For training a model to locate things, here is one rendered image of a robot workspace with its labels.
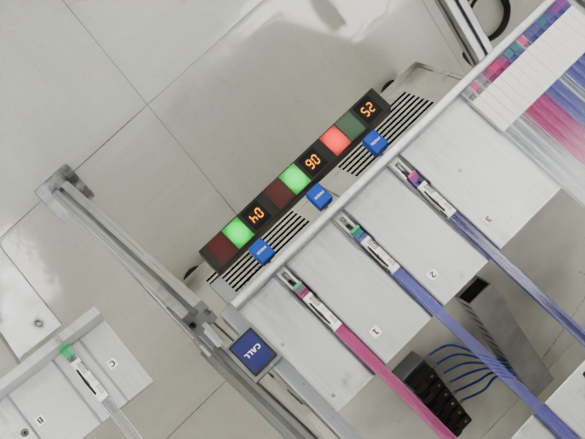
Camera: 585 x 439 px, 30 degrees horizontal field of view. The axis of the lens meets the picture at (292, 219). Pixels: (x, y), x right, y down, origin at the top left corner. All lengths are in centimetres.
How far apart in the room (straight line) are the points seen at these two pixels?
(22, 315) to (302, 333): 83
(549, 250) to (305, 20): 71
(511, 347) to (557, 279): 16
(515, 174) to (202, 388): 107
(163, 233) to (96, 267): 15
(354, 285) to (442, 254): 13
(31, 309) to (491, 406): 88
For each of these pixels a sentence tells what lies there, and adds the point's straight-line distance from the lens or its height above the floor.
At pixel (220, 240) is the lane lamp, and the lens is 151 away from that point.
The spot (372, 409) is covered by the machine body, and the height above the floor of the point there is 62.
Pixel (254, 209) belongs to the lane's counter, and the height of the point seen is 65.
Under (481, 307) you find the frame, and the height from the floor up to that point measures 66.
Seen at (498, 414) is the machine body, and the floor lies 62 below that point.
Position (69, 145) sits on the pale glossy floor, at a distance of 209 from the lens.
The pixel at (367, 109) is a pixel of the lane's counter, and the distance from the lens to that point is 156.
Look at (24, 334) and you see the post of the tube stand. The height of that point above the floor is 1.
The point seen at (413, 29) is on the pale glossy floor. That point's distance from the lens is 238.
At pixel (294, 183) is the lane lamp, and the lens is 152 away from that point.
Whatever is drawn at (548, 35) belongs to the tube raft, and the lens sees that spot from 161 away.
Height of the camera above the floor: 194
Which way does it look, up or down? 56 degrees down
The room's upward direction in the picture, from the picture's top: 122 degrees clockwise
